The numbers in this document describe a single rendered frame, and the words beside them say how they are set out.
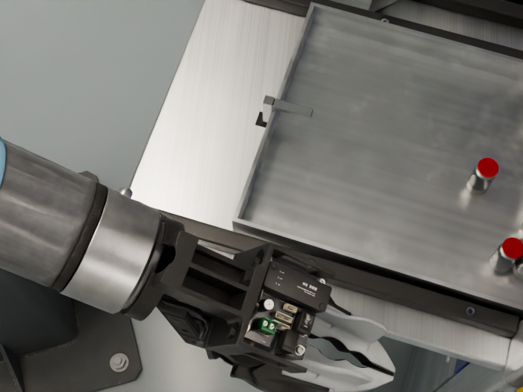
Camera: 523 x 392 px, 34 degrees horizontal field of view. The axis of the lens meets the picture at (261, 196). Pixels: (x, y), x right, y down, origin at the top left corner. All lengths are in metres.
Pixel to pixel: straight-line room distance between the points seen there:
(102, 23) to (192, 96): 1.14
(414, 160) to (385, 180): 0.04
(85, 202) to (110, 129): 1.37
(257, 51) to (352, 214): 0.21
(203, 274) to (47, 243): 0.10
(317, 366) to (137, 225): 0.16
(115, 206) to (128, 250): 0.03
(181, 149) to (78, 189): 0.35
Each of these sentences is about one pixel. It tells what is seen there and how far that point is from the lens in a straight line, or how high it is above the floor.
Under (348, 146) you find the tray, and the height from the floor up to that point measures 0.88.
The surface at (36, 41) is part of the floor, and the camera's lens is 2.04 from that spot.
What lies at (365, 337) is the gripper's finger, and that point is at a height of 1.06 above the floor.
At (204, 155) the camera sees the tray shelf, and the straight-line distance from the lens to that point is 0.87.
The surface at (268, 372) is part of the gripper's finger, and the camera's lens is 0.61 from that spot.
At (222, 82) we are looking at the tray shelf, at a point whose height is 0.88.
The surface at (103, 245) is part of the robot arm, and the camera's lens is 0.53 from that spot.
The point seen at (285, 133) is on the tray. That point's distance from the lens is 0.88.
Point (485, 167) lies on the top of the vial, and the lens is 0.84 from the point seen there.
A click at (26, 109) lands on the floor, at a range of 1.96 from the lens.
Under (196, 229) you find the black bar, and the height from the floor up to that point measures 0.90.
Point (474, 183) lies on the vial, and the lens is 0.86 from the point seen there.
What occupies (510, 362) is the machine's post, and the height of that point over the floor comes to 0.90.
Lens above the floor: 1.67
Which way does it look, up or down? 68 degrees down
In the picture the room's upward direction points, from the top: straight up
